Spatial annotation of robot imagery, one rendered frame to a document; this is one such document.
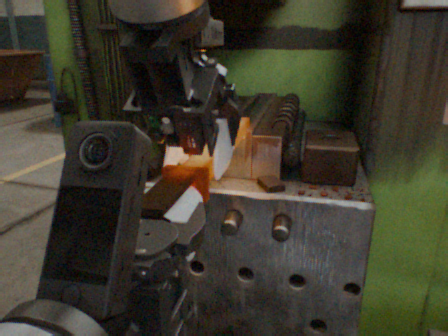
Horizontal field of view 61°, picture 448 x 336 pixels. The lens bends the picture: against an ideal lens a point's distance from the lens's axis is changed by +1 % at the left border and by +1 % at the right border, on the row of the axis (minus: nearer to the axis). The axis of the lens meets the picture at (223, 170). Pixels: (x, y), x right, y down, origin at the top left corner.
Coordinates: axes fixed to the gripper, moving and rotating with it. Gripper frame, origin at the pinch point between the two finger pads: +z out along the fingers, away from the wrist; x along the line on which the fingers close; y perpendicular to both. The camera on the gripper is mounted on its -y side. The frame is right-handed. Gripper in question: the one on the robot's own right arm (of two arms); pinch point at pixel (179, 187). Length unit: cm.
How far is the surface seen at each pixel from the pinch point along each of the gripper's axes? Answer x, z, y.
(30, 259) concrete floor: -129, 116, 100
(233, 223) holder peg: 1.9, 17.6, 12.7
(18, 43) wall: -595, 688, 0
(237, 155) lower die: 0.6, 27.4, 5.1
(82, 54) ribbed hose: -34, 39, -10
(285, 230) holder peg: 9.7, 17.5, 12.9
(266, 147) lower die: 5.4, 27.4, 3.4
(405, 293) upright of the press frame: 34, 42, 38
